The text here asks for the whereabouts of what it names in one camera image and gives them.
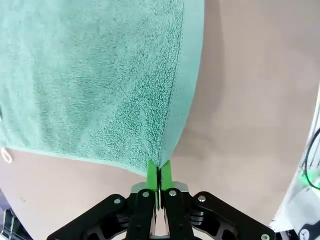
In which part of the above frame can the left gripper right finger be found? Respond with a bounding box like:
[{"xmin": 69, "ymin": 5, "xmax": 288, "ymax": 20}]
[{"xmin": 159, "ymin": 159, "xmax": 276, "ymax": 240}]

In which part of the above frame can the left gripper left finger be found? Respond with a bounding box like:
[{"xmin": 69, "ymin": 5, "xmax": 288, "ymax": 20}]
[{"xmin": 46, "ymin": 158, "xmax": 158, "ymax": 240}]

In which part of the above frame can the green terry towel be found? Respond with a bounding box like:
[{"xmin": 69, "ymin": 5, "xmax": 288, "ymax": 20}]
[{"xmin": 0, "ymin": 0, "xmax": 206, "ymax": 176}]

